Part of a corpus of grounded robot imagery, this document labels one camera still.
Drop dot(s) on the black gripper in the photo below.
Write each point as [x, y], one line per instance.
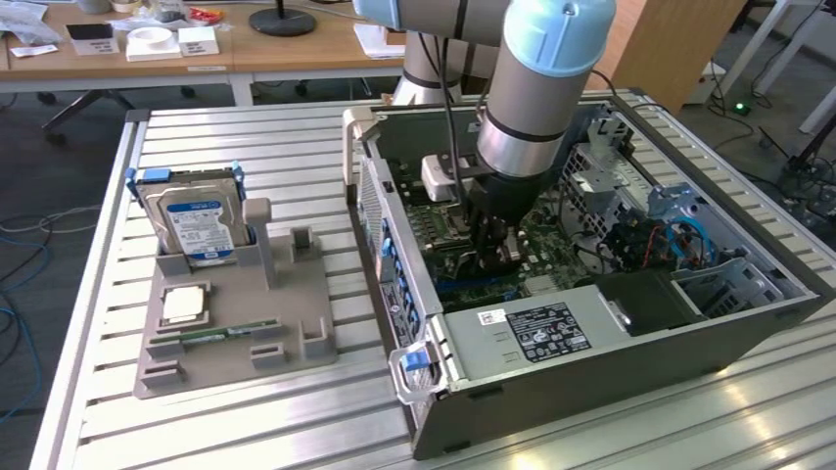
[503, 201]

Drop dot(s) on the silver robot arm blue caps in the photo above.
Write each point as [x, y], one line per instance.
[535, 98]

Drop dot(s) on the CPU socket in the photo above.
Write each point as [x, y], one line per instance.
[451, 230]

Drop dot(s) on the green motherboard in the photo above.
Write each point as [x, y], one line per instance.
[559, 235]

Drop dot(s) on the silver chipset heat sink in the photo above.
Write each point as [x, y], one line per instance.
[543, 285]

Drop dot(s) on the blue expansion slot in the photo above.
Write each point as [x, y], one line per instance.
[458, 285]

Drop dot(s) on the grey power supply with label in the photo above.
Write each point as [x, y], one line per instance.
[483, 352]

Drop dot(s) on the blue case latch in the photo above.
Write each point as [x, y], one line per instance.
[412, 365]

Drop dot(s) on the stack of papers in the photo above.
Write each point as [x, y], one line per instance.
[379, 41]

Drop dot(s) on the wooden cabinet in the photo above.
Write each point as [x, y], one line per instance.
[666, 49]

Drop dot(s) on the metal disk bay cage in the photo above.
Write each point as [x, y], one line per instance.
[738, 289]

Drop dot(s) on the grey open PC case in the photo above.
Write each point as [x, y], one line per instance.
[588, 391]

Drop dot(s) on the device with green light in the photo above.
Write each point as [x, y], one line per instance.
[740, 107]

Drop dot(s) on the grey parts rack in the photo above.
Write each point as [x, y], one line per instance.
[262, 313]

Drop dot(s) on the hard disk blue label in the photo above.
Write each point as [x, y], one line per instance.
[196, 225]

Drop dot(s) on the black stand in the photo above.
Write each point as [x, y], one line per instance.
[807, 156]

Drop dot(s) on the wooden desk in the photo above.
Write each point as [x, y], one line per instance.
[262, 54]

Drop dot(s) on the black round lamp base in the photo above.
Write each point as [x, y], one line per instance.
[280, 22]

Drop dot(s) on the green RAM stick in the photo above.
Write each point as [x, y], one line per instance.
[215, 333]

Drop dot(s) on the CPU chip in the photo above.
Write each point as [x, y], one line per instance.
[183, 303]

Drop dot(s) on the hard disk in blue caddy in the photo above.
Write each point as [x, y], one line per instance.
[154, 177]

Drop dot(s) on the small white box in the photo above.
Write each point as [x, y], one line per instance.
[198, 41]

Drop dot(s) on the red small items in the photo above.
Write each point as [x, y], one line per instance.
[204, 17]

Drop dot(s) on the flat white box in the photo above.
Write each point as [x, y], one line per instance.
[154, 53]

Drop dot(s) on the white tape roll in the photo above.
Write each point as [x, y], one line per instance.
[150, 36]

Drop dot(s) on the black and white box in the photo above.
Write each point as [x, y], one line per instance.
[92, 38]

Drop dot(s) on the white paper card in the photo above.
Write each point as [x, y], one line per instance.
[32, 50]

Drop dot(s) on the clear plastic bags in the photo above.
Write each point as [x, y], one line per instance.
[26, 27]

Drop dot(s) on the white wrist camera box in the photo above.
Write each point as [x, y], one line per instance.
[438, 181]

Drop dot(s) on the white table frame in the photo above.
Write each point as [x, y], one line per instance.
[778, 29]

